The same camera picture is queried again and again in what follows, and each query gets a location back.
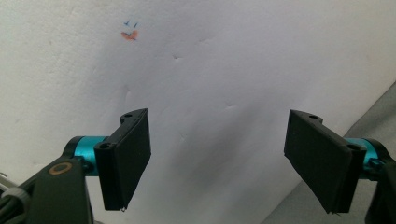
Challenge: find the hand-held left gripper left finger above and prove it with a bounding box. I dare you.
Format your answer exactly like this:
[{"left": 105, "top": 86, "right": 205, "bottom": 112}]
[{"left": 63, "top": 107, "right": 152, "bottom": 212}]

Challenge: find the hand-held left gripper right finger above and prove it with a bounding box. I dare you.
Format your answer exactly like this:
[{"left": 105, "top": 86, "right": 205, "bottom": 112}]
[{"left": 283, "top": 108, "right": 392, "bottom": 215}]

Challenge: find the grey cable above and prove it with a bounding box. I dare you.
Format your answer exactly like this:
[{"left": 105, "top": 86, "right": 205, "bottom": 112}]
[{"left": 0, "top": 173, "right": 32, "bottom": 218}]

